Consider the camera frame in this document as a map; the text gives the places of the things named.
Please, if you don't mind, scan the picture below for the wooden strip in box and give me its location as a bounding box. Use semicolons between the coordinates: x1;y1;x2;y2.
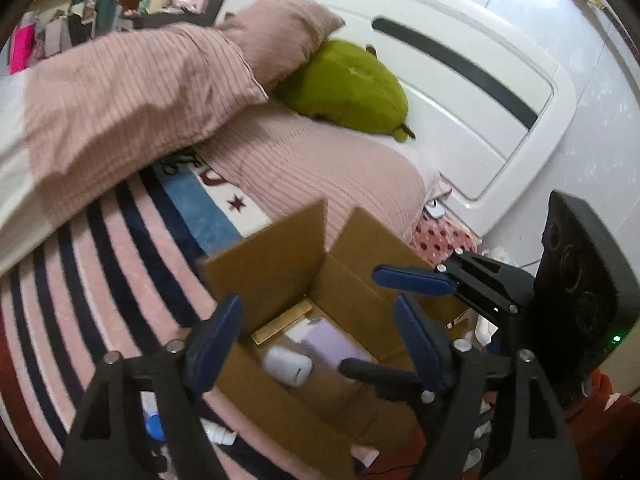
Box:
250;300;313;346

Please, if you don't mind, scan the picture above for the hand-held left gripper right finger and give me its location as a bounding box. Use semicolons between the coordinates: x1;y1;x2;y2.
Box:
394;294;583;480

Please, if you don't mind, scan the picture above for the black cylindrical handle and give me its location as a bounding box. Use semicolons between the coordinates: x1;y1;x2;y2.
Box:
339;357;426;403

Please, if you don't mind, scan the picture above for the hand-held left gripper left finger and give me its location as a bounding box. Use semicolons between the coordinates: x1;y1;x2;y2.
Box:
59;294;244;480

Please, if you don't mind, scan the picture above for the green plush toy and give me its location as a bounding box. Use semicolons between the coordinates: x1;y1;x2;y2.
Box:
275;39;416;143

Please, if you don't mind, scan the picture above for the white plastic item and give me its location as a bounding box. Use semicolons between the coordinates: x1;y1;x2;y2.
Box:
472;310;501;351

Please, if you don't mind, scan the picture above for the blue and white container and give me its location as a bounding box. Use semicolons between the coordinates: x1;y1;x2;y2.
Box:
141;392;168;443

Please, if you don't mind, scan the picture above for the white bed headboard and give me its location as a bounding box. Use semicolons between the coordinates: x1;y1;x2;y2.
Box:
215;0;578;238

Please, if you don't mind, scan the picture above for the pink polka dot cloth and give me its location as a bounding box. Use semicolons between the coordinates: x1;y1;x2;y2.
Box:
410;212;481;266

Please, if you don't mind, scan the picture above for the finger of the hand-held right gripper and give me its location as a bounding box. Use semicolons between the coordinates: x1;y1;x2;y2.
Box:
372;249;538;331

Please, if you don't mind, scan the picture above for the pink striped bed sheet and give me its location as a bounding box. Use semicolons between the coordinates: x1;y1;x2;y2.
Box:
200;100;443;256

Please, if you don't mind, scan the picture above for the bright pink bag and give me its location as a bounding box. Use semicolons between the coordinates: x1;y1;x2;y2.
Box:
9;25;36;75

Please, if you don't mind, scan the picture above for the pink striped pillow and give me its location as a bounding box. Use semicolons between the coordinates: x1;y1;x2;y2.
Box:
215;0;346;96

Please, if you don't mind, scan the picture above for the pink navy striped blanket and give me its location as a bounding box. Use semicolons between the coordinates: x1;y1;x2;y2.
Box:
0;150;361;480

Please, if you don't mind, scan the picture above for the pink striped duvet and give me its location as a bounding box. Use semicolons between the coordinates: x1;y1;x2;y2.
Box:
0;22;271;276

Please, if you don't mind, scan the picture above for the brown cardboard box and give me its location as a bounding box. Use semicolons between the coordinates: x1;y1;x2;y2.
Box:
197;197;481;480

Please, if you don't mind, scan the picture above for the white earbuds case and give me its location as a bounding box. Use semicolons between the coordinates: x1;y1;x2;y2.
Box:
262;345;315;387

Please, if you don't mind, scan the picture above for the person's right forearm red sleeve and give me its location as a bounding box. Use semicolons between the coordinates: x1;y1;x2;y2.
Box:
560;370;637;480

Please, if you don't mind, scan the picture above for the small white bottle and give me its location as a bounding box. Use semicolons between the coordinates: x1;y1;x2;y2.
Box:
200;417;238;447

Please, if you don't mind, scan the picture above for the lavender small box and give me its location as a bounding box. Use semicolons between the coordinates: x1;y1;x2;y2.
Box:
300;317;381;381

